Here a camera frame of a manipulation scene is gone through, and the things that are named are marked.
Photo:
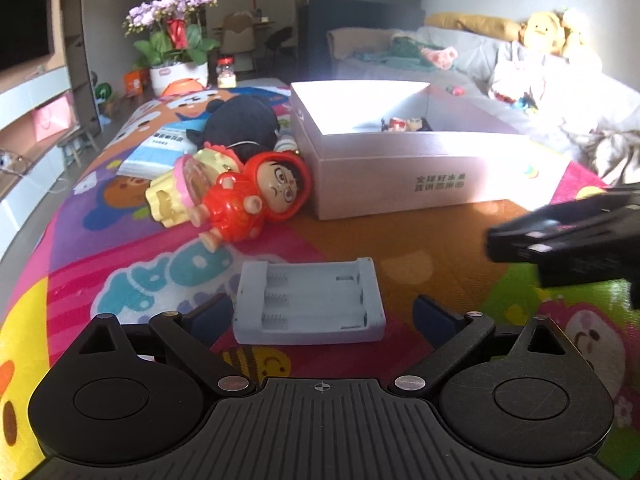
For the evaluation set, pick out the orange round toy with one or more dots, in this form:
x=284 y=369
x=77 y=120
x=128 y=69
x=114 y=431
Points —
x=181 y=86

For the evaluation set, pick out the pink paper bag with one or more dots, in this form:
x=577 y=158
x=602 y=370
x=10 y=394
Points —
x=50 y=119

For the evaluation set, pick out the green ball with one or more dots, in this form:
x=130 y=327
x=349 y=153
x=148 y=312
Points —
x=102 y=91

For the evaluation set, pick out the small colourful toy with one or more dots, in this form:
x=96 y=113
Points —
x=525 y=102

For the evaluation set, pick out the white flower pot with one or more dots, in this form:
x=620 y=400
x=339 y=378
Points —
x=175 y=74

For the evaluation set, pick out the beige blanket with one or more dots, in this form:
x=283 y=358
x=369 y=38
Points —
x=610 y=155

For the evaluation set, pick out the white cardboard box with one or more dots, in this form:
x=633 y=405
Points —
x=400 y=170

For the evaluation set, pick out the black plush toy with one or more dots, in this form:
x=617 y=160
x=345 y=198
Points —
x=240 y=120

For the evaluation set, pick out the white television cabinet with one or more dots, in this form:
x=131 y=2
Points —
x=20 y=110

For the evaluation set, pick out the beige dining chair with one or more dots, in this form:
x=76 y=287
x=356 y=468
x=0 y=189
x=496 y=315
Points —
x=237 y=35

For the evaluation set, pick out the purple orchid plant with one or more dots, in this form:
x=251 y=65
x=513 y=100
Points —
x=170 y=35

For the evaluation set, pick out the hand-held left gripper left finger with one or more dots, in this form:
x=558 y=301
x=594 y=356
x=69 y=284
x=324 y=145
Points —
x=210 y=317

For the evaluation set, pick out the red-lidded clear jar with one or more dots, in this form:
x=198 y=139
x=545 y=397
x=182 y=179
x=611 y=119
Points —
x=226 y=74

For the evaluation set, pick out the yellow cushion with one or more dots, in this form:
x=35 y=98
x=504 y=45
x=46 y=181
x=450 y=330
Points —
x=470 y=24

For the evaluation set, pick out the grey-blue battery holder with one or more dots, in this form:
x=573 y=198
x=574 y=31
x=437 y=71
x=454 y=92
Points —
x=310 y=305

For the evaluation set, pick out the grey sofa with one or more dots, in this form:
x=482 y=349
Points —
x=475 y=70

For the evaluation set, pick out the white printed garment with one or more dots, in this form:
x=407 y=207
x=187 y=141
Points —
x=515 y=72

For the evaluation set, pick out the small black-haired figurine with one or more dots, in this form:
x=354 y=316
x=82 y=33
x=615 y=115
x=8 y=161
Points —
x=405 y=124

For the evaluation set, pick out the dark chair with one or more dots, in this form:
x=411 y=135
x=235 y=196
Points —
x=279 y=40

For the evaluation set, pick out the dark blue cabinet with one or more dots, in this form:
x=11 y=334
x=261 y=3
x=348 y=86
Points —
x=350 y=20

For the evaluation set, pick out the small wooden stool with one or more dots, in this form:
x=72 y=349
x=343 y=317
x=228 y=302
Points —
x=77 y=139

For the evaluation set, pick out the green clothing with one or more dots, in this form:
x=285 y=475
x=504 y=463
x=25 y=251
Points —
x=407 y=52

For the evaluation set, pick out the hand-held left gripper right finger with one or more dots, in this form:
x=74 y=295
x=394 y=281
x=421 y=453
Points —
x=435 y=317

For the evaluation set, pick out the yellow and pink doll toy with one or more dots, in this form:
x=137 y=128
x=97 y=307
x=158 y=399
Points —
x=170 y=200

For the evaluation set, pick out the yellow duck plush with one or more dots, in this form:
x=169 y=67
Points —
x=542 y=32

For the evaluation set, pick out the pale yellow plush toy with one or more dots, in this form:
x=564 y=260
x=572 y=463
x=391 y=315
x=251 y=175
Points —
x=577 y=35

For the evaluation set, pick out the small pink toy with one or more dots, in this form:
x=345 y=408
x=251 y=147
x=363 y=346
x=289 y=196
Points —
x=455 y=90

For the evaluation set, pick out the black television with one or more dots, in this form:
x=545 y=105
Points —
x=22 y=10

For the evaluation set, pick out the pink plush toy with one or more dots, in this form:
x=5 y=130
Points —
x=440 y=57

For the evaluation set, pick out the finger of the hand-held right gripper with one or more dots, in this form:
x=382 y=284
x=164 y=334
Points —
x=590 y=210
x=515 y=245

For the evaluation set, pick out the blue wet wipe packet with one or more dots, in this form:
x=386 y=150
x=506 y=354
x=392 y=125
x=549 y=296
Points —
x=145 y=155

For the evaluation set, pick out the red hooded doll toy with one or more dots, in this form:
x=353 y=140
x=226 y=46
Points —
x=240 y=205

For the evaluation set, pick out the colourful cartoon printed mat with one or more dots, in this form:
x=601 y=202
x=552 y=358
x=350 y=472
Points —
x=400 y=270

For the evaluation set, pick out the small orange box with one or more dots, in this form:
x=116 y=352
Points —
x=134 y=82

